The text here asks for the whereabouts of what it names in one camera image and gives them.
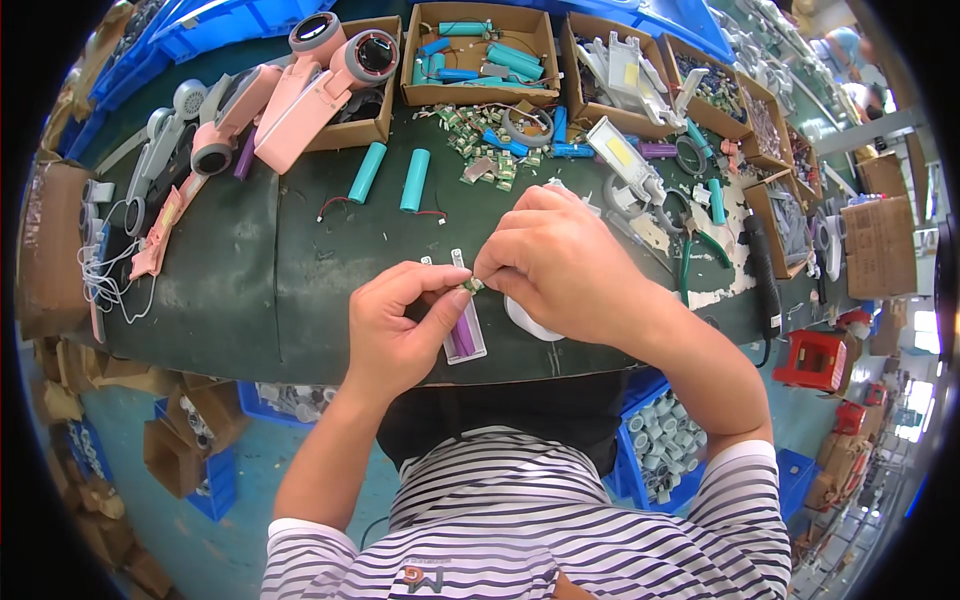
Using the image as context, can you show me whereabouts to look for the cardboard box of grey parts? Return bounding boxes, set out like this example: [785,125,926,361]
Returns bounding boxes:
[742,170,816,281]

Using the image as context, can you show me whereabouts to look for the white grey handheld fan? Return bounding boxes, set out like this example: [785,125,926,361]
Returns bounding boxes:
[123,78,210,238]

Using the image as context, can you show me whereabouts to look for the green handled pliers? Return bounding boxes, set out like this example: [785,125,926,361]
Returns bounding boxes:
[677,223,734,309]

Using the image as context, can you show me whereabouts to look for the person's body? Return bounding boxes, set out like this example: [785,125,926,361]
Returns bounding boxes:
[258,426,794,600]

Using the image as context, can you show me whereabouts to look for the pink handheld fan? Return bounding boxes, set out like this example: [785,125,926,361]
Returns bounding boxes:
[254,29,401,176]
[190,63,284,178]
[255,11,350,147]

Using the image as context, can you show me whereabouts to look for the open cardboard boxes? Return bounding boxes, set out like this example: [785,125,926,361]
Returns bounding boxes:
[141,373,252,501]

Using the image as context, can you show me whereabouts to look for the cardboard box with black parts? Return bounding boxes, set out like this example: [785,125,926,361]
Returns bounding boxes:
[303,15,405,152]

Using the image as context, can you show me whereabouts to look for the blue crate of white parts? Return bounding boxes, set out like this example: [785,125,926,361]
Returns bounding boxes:
[237,379,340,430]

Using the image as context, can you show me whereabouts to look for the pink fan shell half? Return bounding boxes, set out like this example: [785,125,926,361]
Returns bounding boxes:
[128,172,209,281]

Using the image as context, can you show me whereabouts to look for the large brown carton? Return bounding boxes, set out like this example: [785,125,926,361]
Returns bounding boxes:
[15,159,100,340]

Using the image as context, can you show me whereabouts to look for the cardboard box of white shells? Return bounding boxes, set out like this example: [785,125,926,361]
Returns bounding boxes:
[560,10,681,141]

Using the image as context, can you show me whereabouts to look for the closed brown carton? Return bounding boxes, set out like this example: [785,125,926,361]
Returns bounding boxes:
[840,195,919,302]

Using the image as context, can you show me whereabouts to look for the white fan shell yellow pad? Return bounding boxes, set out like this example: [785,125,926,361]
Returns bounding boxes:
[585,115,668,209]

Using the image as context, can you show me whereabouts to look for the row of cardboard part boxes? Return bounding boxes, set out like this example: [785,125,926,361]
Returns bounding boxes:
[737,69,825,204]

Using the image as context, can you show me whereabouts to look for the person's right hand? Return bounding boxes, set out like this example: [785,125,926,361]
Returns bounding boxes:
[473,185,674,351]

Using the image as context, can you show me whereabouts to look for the person's left hand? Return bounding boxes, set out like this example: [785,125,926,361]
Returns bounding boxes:
[348,261,474,407]

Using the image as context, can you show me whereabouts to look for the white cable bundle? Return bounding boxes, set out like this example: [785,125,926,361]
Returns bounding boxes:
[75,198,160,326]

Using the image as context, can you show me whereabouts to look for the person's legs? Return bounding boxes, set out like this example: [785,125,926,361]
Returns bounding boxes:
[375,370,633,481]

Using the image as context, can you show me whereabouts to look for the stack of blue crates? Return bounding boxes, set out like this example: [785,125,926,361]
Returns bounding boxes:
[56,0,340,162]

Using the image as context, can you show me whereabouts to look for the cardboard box of teal batteries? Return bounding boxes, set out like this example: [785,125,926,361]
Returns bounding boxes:
[399,1,563,108]

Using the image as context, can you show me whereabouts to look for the cardboard box of small boards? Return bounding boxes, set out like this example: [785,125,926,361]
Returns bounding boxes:
[655,33,756,144]

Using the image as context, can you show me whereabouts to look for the small blue crate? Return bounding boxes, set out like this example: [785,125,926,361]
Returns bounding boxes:
[774,447,820,520]

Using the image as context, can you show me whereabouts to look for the white round plastic part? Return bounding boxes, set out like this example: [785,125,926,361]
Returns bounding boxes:
[503,295,565,343]

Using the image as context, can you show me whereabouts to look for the pile of green circuit boards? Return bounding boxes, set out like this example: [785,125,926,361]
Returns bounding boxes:
[417,101,558,194]

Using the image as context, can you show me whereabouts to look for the white holder with purple battery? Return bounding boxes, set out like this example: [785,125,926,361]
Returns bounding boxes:
[441,247,489,367]

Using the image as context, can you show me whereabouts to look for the blue crate of grey rings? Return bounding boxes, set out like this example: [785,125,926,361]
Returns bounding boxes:
[602,381,711,516]

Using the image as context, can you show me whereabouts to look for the grey white fan heads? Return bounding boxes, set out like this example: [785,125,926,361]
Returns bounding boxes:
[78,178,118,252]

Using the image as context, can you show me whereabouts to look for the grey tape roll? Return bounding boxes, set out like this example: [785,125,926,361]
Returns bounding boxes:
[500,107,555,150]

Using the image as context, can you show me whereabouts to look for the grey ring fan part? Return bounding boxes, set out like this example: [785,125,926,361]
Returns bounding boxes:
[674,133,711,177]

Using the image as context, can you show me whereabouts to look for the black electric screwdriver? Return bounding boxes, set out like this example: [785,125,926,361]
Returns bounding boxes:
[741,214,785,345]

